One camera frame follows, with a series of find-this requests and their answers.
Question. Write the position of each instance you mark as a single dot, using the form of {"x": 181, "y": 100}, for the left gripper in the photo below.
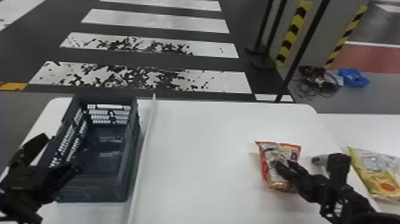
{"x": 34, "y": 183}

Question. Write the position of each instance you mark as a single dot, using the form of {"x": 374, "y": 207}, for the blue bag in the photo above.
{"x": 353, "y": 77}

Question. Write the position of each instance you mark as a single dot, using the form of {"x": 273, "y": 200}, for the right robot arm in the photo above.
{"x": 359, "y": 208}

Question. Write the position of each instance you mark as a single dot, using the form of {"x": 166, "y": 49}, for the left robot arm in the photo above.
{"x": 14, "y": 209}

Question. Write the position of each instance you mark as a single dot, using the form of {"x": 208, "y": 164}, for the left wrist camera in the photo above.
{"x": 28, "y": 150}

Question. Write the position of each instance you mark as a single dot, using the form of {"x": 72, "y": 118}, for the small grey object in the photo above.
{"x": 319, "y": 159}

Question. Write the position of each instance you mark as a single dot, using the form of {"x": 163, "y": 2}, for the dark blue crate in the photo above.
{"x": 106, "y": 150}

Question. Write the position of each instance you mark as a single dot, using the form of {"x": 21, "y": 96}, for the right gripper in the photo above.
{"x": 317, "y": 189}

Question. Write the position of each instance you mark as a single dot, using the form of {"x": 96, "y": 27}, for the yellow snack packet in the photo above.
{"x": 375, "y": 175}

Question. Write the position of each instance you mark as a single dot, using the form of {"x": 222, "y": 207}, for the black post on round foot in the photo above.
{"x": 273, "y": 34}
{"x": 262, "y": 28}

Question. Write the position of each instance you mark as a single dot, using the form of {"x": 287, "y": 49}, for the yellow black striped post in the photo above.
{"x": 345, "y": 36}
{"x": 293, "y": 33}

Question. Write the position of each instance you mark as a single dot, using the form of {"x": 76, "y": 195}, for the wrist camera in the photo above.
{"x": 339, "y": 165}
{"x": 28, "y": 150}

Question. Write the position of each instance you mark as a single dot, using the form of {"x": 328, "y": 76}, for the red snack packet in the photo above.
{"x": 275, "y": 154}

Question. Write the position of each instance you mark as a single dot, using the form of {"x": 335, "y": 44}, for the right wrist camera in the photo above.
{"x": 339, "y": 165}

